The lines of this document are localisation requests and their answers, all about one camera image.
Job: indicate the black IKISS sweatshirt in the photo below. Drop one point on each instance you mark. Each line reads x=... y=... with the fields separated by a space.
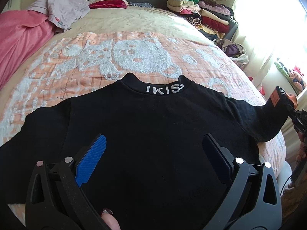
x=154 y=173

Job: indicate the lilac crumpled garment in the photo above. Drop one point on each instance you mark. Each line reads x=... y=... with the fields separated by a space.
x=62 y=13

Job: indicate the left hand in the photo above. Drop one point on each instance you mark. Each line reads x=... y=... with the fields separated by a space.
x=109 y=219

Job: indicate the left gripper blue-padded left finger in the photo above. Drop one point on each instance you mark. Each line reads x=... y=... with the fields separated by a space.
x=55 y=199

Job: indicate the bag of loose clothes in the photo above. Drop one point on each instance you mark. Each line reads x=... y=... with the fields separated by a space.
x=236 y=52

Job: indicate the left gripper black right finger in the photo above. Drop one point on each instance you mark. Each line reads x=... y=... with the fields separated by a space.
x=252 y=199

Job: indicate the right hand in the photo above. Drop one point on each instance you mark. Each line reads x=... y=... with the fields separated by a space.
x=301 y=154

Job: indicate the stack of folded clothes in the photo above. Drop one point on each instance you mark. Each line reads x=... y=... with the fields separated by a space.
x=213 y=20

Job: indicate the pink blanket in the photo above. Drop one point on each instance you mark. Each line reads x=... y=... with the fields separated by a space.
x=23 y=32

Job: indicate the red pillow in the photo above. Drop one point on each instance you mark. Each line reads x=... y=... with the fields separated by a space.
x=108 y=4

